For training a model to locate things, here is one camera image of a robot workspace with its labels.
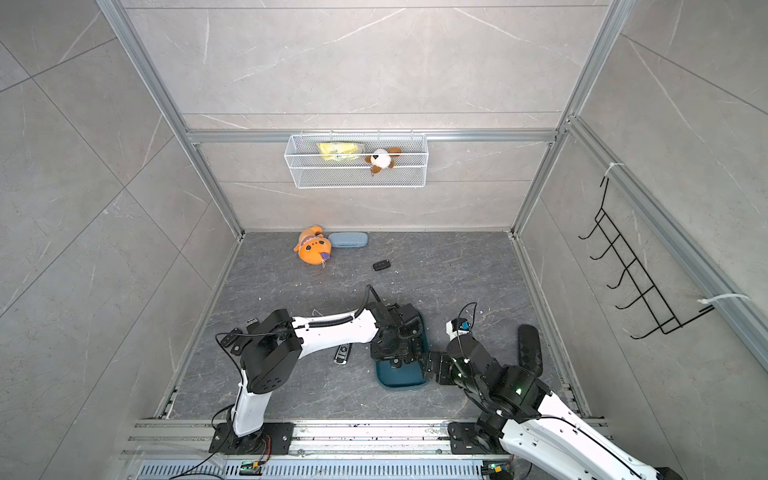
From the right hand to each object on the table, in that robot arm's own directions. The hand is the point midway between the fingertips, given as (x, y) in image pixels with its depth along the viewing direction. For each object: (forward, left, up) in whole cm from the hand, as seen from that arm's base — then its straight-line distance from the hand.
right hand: (434, 361), depth 73 cm
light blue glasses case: (+51, +27, -9) cm, 59 cm away
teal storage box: (+2, +5, -15) cm, 16 cm away
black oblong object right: (+7, -30, -11) cm, 32 cm away
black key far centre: (+40, +14, -11) cm, 44 cm away
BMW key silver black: (+7, +25, -11) cm, 28 cm away
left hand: (+6, +7, -11) cm, 14 cm away
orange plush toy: (+43, +38, -4) cm, 57 cm away
